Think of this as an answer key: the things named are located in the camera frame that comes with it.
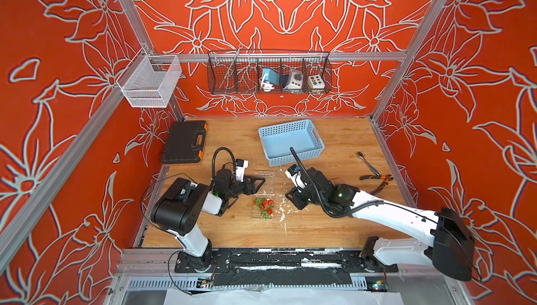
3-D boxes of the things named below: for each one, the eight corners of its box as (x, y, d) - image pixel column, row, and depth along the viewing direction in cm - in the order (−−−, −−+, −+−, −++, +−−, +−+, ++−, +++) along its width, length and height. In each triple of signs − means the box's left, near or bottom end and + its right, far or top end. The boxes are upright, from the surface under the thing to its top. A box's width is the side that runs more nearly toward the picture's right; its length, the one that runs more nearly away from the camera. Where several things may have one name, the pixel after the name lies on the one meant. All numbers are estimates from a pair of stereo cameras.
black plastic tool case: (160, 165, 101) (155, 159, 97) (175, 127, 117) (171, 120, 113) (200, 165, 101) (197, 159, 97) (209, 126, 117) (207, 120, 113)
